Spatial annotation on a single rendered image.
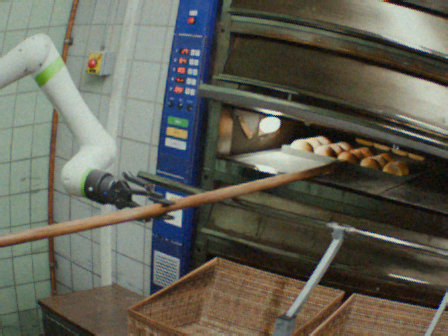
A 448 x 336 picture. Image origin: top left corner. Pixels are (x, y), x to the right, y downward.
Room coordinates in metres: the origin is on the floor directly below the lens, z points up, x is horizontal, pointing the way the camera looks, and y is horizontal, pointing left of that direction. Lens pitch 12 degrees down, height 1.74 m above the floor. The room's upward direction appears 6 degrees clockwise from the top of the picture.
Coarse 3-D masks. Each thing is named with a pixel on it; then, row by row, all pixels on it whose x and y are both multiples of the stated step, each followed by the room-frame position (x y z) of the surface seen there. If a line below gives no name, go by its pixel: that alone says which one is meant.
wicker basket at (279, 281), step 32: (192, 288) 2.69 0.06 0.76; (224, 288) 2.72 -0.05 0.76; (256, 288) 2.66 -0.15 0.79; (288, 288) 2.59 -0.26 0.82; (320, 288) 2.53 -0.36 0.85; (128, 320) 2.41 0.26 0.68; (160, 320) 2.55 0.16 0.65; (192, 320) 2.70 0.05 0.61; (224, 320) 2.68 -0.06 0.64; (256, 320) 2.61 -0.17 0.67; (320, 320) 2.37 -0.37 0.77
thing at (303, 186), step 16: (224, 160) 2.83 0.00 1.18; (240, 160) 2.85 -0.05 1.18; (240, 176) 2.79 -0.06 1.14; (256, 176) 2.75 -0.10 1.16; (272, 176) 2.72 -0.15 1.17; (304, 192) 2.64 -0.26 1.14; (320, 192) 2.61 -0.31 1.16; (336, 192) 2.57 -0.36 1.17; (352, 192) 2.54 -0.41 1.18; (368, 192) 2.56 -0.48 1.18; (368, 208) 2.49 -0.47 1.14; (384, 208) 2.45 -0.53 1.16; (400, 208) 2.41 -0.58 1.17; (416, 208) 2.39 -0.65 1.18; (432, 224) 2.32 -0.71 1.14
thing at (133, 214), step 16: (288, 176) 2.57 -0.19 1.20; (304, 176) 2.64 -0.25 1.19; (208, 192) 2.25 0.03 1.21; (224, 192) 2.29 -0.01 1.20; (240, 192) 2.35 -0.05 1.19; (144, 208) 2.02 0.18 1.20; (160, 208) 2.07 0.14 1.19; (176, 208) 2.12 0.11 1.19; (64, 224) 1.77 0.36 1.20; (80, 224) 1.81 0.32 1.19; (96, 224) 1.86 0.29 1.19; (112, 224) 1.91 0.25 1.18; (0, 240) 1.55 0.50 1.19; (16, 240) 1.60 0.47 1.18; (32, 240) 1.65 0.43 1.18
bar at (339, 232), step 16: (144, 176) 2.53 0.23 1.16; (192, 192) 2.42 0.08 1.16; (240, 208) 2.33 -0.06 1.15; (256, 208) 2.30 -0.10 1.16; (272, 208) 2.28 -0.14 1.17; (304, 224) 2.21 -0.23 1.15; (320, 224) 2.18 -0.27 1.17; (336, 224) 2.15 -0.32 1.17; (336, 240) 2.13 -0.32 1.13; (368, 240) 2.08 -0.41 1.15; (384, 240) 2.04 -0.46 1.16; (400, 240) 2.02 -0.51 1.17; (432, 256) 1.94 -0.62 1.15; (320, 272) 2.06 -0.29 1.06; (304, 288) 2.03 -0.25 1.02; (288, 320) 1.94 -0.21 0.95
